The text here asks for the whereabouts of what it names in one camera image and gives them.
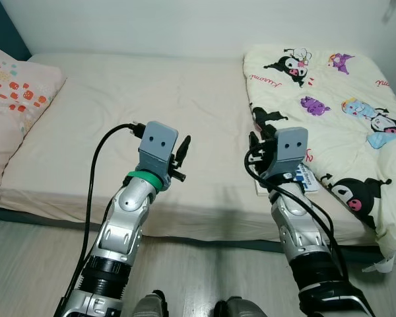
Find robot leg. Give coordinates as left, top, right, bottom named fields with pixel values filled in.
left=214, top=297, right=258, bottom=317
left=131, top=291, right=167, bottom=317

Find cream cartoon print blanket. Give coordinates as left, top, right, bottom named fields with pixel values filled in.
left=243, top=44, right=396, bottom=273

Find robot left leg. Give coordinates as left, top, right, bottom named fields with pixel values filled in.
left=131, top=291, right=167, bottom=317

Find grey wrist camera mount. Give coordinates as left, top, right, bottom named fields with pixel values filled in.
left=137, top=121, right=179, bottom=178
left=272, top=127, right=309, bottom=179

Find pink dotted pillow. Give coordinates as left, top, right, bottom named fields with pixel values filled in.
left=0, top=42, right=67, bottom=199

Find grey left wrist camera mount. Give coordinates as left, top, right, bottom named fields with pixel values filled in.
left=137, top=121, right=179, bottom=178

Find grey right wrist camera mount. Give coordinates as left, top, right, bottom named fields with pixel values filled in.
left=272, top=127, right=309, bottom=179

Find bed with cream sheet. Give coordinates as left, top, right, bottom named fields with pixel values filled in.
left=0, top=52, right=396, bottom=250

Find white book blue letters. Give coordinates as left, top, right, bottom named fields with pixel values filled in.
left=254, top=164, right=321, bottom=197

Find robot right leg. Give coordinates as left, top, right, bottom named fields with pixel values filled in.
left=214, top=297, right=258, bottom=317

